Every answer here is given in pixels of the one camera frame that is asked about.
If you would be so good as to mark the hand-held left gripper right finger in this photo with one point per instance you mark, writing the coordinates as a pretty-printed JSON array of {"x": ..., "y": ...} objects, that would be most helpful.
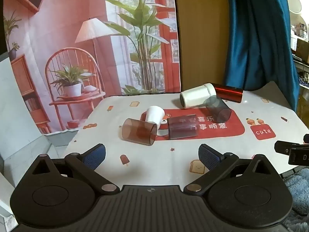
[{"x": 209, "y": 157}]

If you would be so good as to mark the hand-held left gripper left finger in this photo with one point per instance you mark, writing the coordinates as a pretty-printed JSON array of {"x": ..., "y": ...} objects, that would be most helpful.
[{"x": 94, "y": 156}]

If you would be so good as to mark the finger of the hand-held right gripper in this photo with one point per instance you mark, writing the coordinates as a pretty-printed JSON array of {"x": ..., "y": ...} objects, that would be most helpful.
[
  {"x": 282, "y": 147},
  {"x": 299, "y": 157}
]

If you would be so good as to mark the dark brown translucent cup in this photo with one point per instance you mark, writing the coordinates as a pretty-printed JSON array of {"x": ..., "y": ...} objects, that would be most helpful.
[{"x": 182, "y": 127}]

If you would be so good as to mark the grey translucent cup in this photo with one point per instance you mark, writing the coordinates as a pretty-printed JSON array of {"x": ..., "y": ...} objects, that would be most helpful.
[{"x": 218, "y": 110}]

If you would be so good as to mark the large white cup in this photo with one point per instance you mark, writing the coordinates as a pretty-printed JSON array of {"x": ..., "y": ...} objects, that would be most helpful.
[{"x": 195, "y": 96}]

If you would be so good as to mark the red metallic cup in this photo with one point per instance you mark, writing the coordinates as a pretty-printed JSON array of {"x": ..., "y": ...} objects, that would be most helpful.
[{"x": 229, "y": 93}]

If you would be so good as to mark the small white cup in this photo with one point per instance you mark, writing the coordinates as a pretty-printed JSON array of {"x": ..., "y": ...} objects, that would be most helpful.
[{"x": 154, "y": 116}]

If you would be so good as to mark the fluffy blue rug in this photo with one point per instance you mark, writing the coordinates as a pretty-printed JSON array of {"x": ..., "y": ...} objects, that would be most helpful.
[{"x": 298, "y": 193}]

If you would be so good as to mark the printed tablecloth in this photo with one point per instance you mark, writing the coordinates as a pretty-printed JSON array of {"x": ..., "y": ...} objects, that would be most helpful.
[{"x": 260, "y": 111}]

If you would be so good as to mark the white panel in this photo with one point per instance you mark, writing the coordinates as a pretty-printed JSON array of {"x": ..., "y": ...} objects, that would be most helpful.
[{"x": 19, "y": 116}]

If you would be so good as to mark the cluttered shelf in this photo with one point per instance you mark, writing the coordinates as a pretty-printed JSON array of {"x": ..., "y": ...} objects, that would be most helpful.
[{"x": 301, "y": 53}]

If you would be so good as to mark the blue curtain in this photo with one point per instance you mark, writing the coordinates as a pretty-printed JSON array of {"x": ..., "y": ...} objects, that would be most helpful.
[{"x": 256, "y": 41}]

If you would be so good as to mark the wooden board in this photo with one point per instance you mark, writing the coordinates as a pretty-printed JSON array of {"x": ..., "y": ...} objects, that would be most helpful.
[{"x": 200, "y": 33}]

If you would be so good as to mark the white round lamp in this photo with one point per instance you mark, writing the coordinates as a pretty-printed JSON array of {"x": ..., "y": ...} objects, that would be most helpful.
[{"x": 293, "y": 1}]

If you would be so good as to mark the printed wall tapestry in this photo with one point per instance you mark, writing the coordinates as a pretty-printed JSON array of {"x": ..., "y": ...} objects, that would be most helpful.
[{"x": 72, "y": 53}]

